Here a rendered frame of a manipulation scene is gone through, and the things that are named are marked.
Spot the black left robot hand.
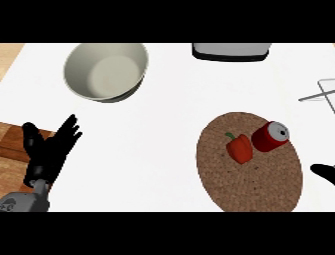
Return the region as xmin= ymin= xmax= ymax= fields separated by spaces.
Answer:
xmin=21 ymin=114 xmax=84 ymax=189

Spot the brown round woven placemat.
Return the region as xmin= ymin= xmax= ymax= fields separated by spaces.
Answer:
xmin=195 ymin=111 xmax=305 ymax=213

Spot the red can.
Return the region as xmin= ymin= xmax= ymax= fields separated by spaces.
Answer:
xmin=250 ymin=120 xmax=291 ymax=153

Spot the wooden checkered cutting board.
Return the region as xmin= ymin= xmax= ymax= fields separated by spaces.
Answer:
xmin=0 ymin=120 xmax=59 ymax=213

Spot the red bell pepper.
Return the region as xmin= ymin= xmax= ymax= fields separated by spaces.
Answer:
xmin=223 ymin=132 xmax=254 ymax=165

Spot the pale grey bowl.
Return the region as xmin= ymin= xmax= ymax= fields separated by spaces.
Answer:
xmin=62 ymin=43 xmax=151 ymax=104

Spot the grey and black appliance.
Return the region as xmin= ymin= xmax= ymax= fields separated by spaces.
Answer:
xmin=191 ymin=43 xmax=274 ymax=63

